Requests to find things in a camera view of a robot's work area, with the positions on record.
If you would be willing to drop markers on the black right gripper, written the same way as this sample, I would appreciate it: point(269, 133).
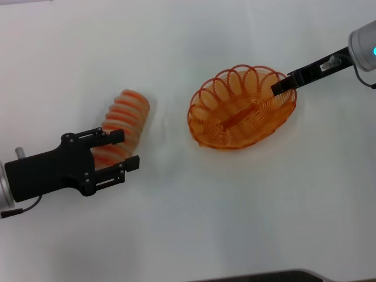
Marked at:
point(311, 73)

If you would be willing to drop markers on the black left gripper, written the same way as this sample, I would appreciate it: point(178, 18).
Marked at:
point(50, 173)

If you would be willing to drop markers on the orange striped bread roll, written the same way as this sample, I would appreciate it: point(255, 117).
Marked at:
point(129, 111)

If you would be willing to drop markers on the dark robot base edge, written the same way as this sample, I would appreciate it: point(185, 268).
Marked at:
point(258, 276)

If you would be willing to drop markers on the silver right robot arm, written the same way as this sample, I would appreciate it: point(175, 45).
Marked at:
point(364, 47)

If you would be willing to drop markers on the silver right gripper stub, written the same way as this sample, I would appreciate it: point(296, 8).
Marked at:
point(330, 62)

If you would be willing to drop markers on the silver gripper stub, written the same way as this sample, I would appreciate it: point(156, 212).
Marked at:
point(330, 62)
point(20, 152)

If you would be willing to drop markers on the silver left gripper stub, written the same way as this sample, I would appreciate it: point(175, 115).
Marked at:
point(20, 152)

